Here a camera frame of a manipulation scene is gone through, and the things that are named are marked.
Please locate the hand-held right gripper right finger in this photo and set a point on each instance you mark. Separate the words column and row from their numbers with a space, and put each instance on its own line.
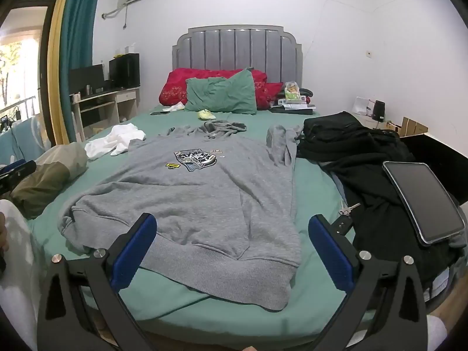
column 331, row 254

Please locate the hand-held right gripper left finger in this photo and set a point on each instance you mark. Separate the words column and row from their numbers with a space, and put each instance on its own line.
column 135, row 248

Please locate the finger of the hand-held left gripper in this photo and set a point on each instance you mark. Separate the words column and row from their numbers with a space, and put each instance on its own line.
column 20, row 172

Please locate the grey hoodie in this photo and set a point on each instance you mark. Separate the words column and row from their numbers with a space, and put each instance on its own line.
column 204, row 197

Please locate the khaki jacket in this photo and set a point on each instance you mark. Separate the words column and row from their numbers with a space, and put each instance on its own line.
column 47, row 179

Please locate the black key fob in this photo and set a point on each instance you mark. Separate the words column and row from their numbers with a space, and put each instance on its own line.
column 343, row 223

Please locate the metal keys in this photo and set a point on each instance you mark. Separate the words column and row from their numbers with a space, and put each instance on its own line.
column 347, row 210

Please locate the bed with green sheet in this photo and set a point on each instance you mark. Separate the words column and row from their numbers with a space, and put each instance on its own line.
column 314, row 190

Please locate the black jacket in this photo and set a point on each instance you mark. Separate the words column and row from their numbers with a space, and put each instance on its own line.
column 369, row 197

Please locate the white shirt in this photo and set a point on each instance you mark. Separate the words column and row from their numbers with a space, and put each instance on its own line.
column 109, row 140

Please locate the black tablet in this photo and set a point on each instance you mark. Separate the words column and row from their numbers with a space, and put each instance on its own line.
column 424, row 201

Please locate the black monitor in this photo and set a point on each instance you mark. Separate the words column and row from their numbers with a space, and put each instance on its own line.
column 86, row 78

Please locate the yellow curtain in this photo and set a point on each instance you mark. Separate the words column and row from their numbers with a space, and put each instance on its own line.
column 55, row 62

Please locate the black folded garment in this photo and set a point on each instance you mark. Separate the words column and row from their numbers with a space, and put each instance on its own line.
column 336, row 128

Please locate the light wooden desk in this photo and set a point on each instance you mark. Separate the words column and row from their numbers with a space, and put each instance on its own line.
column 126, row 97

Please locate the dark phone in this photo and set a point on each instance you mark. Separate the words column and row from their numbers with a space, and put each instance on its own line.
column 159, row 113

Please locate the teal curtain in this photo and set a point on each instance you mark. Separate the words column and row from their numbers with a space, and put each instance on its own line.
column 75, row 44

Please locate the white crumpled tissue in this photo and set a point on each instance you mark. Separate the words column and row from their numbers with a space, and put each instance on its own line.
column 173, row 108

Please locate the black computer tower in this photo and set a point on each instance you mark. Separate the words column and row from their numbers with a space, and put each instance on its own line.
column 124, row 69

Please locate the black speaker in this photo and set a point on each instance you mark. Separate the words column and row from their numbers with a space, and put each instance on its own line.
column 378, row 111

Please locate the white paper bag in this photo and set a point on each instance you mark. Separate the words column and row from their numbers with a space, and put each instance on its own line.
column 362, row 106

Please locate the yellow-green small cloth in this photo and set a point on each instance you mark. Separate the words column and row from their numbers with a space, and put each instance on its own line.
column 206, row 114

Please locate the cardboard box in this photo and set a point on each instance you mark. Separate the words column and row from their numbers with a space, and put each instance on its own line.
column 413, row 126

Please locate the large red pillow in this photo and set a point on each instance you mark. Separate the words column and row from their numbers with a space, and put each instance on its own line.
column 173, row 87

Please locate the snack bag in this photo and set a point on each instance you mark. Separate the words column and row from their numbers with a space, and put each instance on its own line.
column 291, row 91

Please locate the small red pillow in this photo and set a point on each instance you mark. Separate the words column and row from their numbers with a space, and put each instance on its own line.
column 270, row 95

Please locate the green pillow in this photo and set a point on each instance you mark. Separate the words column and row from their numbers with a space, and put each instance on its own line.
column 219, row 93

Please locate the grey padded headboard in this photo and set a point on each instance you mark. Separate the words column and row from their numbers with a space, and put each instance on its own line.
column 237, row 49

